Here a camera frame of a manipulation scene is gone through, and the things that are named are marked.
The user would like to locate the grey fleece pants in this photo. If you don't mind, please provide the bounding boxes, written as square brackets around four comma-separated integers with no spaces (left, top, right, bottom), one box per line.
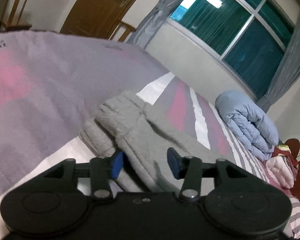
[79,90,213,192]

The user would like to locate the light blue folded duvet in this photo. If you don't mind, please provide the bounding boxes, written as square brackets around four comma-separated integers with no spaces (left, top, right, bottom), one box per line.
[215,90,279,161]

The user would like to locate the pink white folded quilt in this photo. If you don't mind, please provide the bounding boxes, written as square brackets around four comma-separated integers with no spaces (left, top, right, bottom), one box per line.
[266,156,295,189]

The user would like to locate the red folded blanket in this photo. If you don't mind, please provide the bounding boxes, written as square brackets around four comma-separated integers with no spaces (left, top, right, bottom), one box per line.
[271,144,299,181]

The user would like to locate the pink grey striped bed sheet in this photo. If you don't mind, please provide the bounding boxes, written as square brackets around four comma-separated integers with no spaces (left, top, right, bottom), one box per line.
[0,31,300,239]

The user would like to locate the wooden chair by door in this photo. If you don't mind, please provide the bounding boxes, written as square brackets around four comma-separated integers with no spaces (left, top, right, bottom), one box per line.
[109,21,136,42]

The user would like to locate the grey curtain near headboard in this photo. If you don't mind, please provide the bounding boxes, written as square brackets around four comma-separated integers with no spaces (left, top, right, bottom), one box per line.
[257,14,300,112]

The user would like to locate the brown wooden door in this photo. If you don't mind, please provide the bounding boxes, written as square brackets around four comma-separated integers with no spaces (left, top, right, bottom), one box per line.
[60,0,136,39]

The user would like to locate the grey curtain near door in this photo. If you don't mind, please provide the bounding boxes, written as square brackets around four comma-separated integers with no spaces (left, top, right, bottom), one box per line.
[127,0,178,49]

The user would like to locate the wooden chair far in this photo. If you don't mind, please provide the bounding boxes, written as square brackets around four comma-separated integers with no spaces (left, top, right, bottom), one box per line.
[0,0,32,32]

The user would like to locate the window with white frame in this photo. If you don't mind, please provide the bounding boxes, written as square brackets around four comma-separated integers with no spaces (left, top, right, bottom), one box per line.
[170,0,294,99]

